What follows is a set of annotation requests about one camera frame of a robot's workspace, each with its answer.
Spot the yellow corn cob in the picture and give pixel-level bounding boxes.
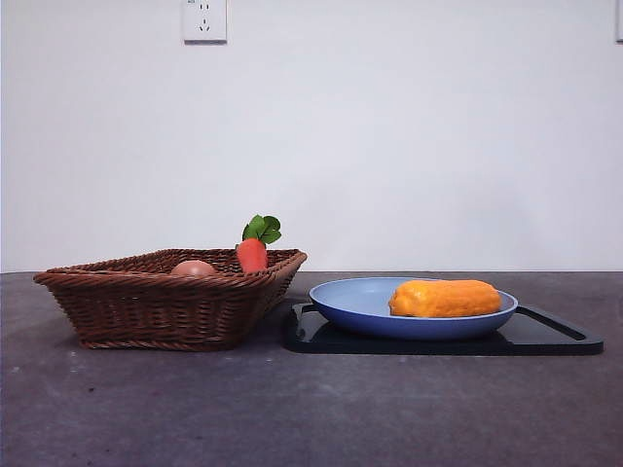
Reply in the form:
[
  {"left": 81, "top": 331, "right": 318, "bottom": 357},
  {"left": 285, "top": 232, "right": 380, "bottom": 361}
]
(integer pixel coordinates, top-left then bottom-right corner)
[{"left": 388, "top": 278, "right": 502, "bottom": 319}]

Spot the brown woven wicker basket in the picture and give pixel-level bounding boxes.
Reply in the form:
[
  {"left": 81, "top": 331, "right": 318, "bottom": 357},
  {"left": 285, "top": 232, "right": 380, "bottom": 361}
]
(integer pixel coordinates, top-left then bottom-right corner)
[{"left": 32, "top": 247, "right": 309, "bottom": 352}]

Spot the orange carrot with green leaves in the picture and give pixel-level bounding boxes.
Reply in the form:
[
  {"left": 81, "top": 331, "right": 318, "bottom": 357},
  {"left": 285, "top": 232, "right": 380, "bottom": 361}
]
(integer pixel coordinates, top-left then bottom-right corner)
[{"left": 236, "top": 214, "right": 283, "bottom": 273}]

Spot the light blue plate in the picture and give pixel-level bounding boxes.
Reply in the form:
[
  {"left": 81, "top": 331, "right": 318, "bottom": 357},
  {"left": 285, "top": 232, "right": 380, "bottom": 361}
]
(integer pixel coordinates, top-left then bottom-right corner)
[{"left": 309, "top": 276, "right": 519, "bottom": 341}]

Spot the pale brown egg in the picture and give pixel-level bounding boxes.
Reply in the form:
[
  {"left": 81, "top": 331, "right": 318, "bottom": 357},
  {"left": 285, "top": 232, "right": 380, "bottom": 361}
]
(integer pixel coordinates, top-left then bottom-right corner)
[{"left": 170, "top": 260, "right": 218, "bottom": 277}]

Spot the dark rectangular tray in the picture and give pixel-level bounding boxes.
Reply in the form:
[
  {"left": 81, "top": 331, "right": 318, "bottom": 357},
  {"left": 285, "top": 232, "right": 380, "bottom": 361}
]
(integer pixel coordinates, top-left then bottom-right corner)
[{"left": 282, "top": 301, "right": 605, "bottom": 357}]

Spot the white wall power outlet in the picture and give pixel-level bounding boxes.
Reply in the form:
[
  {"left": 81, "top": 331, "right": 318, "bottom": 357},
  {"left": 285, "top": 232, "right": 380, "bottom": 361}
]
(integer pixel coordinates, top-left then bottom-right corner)
[{"left": 182, "top": 0, "right": 229, "bottom": 46}]

